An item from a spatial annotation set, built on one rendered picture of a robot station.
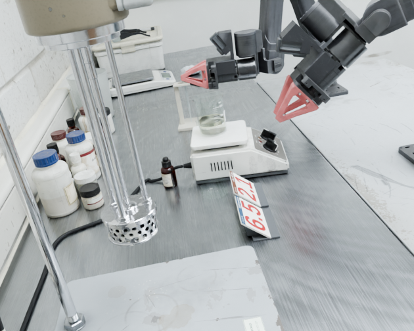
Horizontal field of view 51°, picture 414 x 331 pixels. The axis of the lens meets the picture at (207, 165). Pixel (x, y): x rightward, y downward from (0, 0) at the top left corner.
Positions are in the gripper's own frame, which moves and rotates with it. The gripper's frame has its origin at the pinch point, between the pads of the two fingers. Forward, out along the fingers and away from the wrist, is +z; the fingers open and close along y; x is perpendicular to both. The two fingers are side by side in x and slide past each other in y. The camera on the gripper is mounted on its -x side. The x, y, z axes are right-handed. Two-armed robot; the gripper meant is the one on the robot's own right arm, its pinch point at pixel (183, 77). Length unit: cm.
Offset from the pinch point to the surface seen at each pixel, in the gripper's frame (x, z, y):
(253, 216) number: 12, -14, 54
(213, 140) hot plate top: 5.7, -7.3, 34.5
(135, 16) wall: -7, 30, -108
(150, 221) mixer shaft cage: -1, -1, 74
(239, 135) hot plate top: 5.6, -12.8, 33.6
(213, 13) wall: -3, -9, -114
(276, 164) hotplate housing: 11.5, -19.8, 37.0
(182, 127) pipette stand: 13.4, 2.4, 2.6
